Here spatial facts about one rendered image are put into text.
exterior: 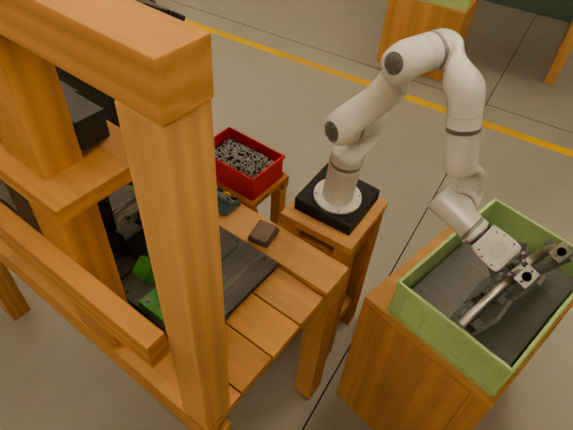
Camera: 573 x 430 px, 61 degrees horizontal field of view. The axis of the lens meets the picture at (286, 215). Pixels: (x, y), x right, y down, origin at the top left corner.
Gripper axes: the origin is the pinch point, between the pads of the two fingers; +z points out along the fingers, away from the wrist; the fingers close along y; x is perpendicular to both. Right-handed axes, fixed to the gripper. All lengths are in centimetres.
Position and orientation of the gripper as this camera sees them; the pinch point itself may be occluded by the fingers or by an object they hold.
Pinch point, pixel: (523, 273)
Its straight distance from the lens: 150.2
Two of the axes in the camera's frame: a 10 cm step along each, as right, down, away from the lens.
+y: 6.7, -7.2, -1.9
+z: 6.9, 6.9, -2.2
